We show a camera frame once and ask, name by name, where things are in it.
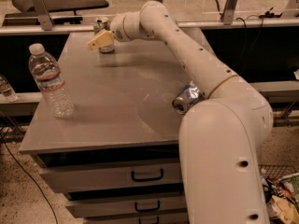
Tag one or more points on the right metal bracket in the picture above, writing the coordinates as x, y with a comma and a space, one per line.
228, 13

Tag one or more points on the left metal bracket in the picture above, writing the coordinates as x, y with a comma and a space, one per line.
44, 18

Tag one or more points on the grey drawer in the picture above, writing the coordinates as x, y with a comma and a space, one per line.
112, 175
170, 218
139, 204

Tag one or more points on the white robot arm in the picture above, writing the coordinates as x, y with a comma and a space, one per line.
218, 136

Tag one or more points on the black wire basket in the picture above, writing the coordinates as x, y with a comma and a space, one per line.
280, 173

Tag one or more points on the bottom grey drawer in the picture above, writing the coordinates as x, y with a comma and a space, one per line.
170, 218

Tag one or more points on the dark bench seat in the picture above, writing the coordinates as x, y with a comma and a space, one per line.
60, 5

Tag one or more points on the grey drawer cabinet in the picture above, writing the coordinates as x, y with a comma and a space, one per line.
123, 112

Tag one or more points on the green white 7up can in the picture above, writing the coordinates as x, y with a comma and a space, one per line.
101, 24

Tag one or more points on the top grey drawer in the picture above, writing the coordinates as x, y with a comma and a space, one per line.
112, 175

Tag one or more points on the middle grey drawer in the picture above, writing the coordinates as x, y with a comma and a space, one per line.
139, 204

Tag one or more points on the small water bottle on ledge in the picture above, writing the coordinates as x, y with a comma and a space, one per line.
7, 90

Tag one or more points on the crushed blue silver can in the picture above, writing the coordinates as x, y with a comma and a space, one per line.
189, 96

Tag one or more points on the yellow snack bag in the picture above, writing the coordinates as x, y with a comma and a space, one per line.
282, 211

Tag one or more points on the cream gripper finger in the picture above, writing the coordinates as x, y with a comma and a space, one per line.
102, 39

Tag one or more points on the clear plastic water bottle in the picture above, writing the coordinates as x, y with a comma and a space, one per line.
50, 80

